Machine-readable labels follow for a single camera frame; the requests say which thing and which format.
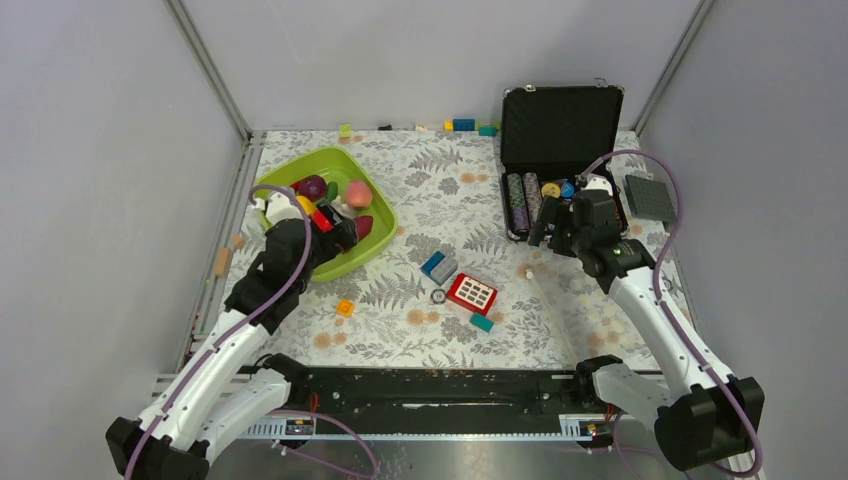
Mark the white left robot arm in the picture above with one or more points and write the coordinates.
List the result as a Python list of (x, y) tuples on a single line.
[(187, 427)]

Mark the orange toy block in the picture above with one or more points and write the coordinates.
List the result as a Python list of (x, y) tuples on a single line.
[(345, 308)]

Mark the yellow toy pear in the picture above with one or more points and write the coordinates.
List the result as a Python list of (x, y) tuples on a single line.
[(307, 205)]

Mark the maroon toy sweet potato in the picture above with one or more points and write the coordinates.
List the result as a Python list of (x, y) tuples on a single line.
[(363, 226)]

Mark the green toy cucumber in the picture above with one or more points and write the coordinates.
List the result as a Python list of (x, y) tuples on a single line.
[(332, 191)]

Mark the blue yellow block row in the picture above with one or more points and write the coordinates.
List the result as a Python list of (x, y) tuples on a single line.
[(471, 125)]

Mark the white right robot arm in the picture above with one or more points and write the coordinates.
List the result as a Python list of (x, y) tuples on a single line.
[(704, 413)]

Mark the red toy apple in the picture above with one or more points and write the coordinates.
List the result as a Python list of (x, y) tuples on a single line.
[(323, 222)]

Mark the blue grey toy block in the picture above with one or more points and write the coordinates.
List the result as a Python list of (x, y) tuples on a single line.
[(439, 267)]

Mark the grey building baseplate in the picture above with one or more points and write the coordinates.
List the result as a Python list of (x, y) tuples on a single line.
[(649, 199)]

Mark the red toy calculator block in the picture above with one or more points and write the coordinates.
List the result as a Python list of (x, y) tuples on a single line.
[(472, 294)]

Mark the green plastic tub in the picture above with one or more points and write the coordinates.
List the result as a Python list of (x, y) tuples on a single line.
[(335, 164)]

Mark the clear zip top bag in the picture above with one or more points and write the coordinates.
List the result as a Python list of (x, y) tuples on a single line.
[(554, 320)]

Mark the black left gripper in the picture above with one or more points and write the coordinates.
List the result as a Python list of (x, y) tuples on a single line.
[(340, 239)]

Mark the teal toy block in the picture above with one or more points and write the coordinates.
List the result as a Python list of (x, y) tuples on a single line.
[(481, 322)]

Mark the floral table mat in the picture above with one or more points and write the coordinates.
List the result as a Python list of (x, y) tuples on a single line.
[(445, 190)]

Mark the purple toy onion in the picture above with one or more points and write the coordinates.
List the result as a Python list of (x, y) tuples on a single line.
[(313, 187)]

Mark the pink toy peach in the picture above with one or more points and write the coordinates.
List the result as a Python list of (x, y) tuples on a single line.
[(358, 194)]

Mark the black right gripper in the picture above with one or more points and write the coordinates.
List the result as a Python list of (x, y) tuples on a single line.
[(551, 213)]

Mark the black poker chip case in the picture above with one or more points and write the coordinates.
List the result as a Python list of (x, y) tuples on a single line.
[(555, 132)]

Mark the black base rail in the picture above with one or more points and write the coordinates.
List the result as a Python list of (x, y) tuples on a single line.
[(451, 402)]

